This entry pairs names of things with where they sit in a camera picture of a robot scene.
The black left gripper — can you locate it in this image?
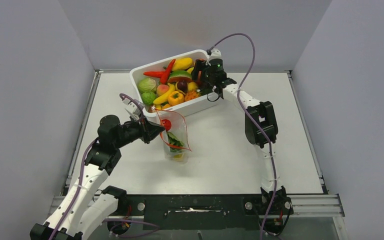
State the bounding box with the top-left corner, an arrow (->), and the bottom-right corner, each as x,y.
113,112 -> 165,149

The red tomato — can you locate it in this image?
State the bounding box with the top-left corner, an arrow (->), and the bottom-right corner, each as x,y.
160,119 -> 172,132

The green leaf vegetable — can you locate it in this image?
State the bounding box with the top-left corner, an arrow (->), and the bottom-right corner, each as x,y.
167,131 -> 185,153

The clear zip top bag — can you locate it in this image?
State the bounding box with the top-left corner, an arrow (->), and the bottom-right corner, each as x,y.
152,106 -> 192,163

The yellow green starfruit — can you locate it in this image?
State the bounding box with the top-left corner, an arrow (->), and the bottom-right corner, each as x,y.
172,153 -> 184,162

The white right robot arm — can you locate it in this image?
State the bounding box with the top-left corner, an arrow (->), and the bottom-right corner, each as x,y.
191,58 -> 293,215

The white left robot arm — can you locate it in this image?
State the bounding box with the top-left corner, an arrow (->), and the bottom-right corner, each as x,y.
29,115 -> 165,240

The orange fried food piece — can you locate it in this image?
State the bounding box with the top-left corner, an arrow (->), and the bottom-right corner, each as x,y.
184,90 -> 201,102

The small yellow lemon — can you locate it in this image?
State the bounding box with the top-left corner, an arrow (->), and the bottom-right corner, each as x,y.
187,81 -> 199,92

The dark purple passionfruit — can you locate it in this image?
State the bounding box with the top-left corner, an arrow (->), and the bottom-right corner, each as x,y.
176,81 -> 188,93

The yellow mango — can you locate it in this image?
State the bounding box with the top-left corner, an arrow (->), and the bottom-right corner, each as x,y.
171,57 -> 194,72

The watermelon slice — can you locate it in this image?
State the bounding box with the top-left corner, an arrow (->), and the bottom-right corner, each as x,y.
167,70 -> 193,83

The green custard apple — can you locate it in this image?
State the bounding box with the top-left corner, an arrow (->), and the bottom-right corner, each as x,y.
141,91 -> 157,106

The yellow banana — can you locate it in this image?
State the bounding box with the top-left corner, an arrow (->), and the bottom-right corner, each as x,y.
153,83 -> 176,105

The white plastic bin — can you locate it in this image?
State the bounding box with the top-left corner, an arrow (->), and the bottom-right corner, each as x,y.
129,49 -> 217,123

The yellow bell pepper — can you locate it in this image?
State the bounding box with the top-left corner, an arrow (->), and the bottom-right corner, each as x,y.
167,91 -> 185,106

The green cabbage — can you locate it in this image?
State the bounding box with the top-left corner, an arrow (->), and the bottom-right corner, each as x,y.
137,77 -> 157,94

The red chili pepper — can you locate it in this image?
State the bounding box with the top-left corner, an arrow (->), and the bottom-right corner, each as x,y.
143,71 -> 165,79
159,59 -> 176,85

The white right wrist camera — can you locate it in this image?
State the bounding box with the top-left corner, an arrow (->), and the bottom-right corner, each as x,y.
206,48 -> 222,63

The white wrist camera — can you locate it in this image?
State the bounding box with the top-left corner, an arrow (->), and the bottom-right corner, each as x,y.
206,48 -> 222,63
122,98 -> 145,121

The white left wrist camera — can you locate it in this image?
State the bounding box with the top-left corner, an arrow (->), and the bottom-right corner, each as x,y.
122,98 -> 145,121

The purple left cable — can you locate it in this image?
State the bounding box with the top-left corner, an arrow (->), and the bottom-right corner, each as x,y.
47,93 -> 147,240

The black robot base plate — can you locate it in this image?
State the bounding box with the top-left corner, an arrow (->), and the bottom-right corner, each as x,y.
112,193 -> 294,232

